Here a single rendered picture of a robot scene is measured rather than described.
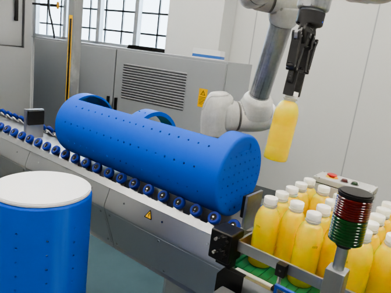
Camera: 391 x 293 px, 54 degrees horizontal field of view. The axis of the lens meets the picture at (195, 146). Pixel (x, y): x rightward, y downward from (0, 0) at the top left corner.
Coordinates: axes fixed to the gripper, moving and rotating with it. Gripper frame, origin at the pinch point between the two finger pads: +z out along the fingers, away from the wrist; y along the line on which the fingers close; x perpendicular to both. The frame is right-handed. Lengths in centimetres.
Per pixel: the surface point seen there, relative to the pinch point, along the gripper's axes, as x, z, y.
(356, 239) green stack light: 34, 26, 31
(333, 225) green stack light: 30, 25, 32
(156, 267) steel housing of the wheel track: -38, 78, -1
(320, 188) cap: 9.6, 30.3, -17.4
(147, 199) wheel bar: -43, 51, 5
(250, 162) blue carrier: -13.7, 28.3, -10.6
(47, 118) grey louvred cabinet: -306, 76, -106
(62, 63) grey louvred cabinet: -290, 18, -104
